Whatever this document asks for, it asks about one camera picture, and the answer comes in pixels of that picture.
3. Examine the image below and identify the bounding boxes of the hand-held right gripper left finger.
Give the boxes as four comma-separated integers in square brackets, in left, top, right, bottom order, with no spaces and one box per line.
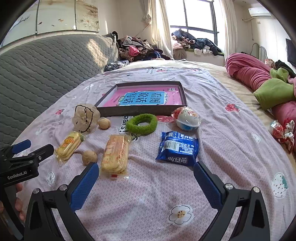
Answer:
[24,162,100,241]

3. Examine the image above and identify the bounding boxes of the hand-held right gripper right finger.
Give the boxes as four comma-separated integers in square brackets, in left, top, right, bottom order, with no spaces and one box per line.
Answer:
[193,161,271,241]

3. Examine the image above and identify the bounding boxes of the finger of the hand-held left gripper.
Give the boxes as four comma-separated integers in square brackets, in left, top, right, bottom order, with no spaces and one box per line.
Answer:
[5,139,32,155]
[14,144,55,165]

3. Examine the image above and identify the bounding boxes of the small yellow cake packet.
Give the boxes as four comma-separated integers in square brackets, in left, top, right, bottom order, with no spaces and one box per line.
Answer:
[55,131,86,165]

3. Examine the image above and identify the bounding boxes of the walnut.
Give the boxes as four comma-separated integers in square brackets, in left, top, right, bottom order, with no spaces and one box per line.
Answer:
[97,117,111,129]
[82,150,98,166]

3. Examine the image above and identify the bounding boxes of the long cake packet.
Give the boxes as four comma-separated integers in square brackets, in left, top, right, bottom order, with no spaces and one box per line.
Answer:
[100,134,132,180]

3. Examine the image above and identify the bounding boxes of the blue cookie packet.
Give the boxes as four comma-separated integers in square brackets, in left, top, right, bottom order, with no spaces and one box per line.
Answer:
[155,131,199,167]

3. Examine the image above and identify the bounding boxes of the beige scrunchie with black trim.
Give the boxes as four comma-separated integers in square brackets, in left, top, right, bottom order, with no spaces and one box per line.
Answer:
[72,103,101,134]

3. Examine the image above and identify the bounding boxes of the toy egg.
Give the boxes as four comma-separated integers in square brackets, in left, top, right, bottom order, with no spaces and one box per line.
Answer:
[171,107,201,131]

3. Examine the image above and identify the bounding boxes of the green fuzzy scrunchie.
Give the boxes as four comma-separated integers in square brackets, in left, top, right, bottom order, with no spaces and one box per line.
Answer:
[126,113,158,134]

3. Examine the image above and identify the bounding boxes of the dark cardboard box tray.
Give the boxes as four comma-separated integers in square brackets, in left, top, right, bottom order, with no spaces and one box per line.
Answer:
[96,81,187,117]

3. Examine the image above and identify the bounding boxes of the person's left hand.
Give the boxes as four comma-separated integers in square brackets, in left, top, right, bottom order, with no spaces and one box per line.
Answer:
[15,183,26,223]

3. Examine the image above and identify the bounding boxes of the grey quilted headboard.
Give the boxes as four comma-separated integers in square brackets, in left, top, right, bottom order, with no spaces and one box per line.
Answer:
[0,35,119,149]

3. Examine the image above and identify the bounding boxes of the pink book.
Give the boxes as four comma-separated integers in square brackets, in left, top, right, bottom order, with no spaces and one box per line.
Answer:
[102,87,183,107]

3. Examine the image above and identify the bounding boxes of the red and white wrapper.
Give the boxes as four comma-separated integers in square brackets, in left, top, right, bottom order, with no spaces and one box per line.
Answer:
[270,119,296,153]

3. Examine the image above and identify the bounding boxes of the dark patterned cloth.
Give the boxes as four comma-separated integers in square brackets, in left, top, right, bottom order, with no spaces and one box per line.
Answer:
[104,61,129,72]

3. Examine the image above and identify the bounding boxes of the green fleece cloth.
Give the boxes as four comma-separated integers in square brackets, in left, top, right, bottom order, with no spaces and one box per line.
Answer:
[253,67,296,110]

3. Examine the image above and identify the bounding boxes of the pink and green blankets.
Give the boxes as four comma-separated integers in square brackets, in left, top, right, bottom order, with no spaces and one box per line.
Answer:
[225,53,296,139]

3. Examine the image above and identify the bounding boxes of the brown cloth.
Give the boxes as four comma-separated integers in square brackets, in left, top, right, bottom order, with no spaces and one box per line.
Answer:
[173,49,188,61]

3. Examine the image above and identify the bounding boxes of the pile of mixed clothes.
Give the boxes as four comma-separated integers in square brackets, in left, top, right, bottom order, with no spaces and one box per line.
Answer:
[112,31,174,63]

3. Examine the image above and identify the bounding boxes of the clothes heap on windowsill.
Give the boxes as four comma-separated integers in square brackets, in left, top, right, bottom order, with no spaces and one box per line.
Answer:
[171,29,225,56]

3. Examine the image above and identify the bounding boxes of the dark clothes heap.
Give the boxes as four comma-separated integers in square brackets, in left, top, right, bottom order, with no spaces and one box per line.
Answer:
[275,60,296,77]

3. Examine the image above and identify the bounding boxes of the white fan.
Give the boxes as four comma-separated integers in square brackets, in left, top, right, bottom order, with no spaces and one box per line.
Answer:
[251,43,267,61]

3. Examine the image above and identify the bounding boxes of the black television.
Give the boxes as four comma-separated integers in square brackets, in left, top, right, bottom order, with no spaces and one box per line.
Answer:
[285,38,296,67]

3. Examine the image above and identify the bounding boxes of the cream curtain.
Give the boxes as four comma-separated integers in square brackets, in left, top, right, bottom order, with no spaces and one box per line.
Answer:
[217,0,238,61]
[141,0,174,59]

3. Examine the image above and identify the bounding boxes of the window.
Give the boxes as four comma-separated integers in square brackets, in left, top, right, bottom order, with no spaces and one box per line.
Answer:
[166,0,220,47]

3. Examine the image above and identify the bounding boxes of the white air conditioner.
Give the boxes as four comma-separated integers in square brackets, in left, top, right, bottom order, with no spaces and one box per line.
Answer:
[248,7,271,17]

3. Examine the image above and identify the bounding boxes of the wall painting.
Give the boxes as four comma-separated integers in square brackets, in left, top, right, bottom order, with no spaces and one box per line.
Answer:
[0,0,100,47]

